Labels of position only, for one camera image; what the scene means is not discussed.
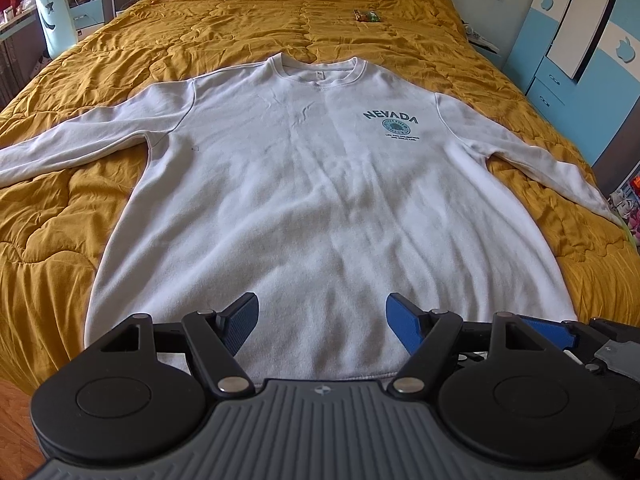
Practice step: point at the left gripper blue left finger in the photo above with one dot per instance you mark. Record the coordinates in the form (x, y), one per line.
(236, 322)

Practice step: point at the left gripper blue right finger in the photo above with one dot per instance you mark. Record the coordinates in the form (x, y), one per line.
(408, 322)

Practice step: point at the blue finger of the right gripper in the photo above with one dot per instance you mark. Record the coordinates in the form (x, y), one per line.
(556, 332)

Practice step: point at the white Nevada sweatshirt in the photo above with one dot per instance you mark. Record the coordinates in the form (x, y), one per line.
(322, 189)

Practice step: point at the blue white apple wardrobe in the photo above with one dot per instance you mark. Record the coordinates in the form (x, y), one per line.
(577, 62)

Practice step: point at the mustard yellow quilted bedspread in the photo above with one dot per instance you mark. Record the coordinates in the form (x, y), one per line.
(55, 227)

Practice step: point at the small colourful snack packet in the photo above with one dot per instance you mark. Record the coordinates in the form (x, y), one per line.
(366, 16)

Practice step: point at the light blue moon chair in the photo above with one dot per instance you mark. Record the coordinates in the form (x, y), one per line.
(58, 26)

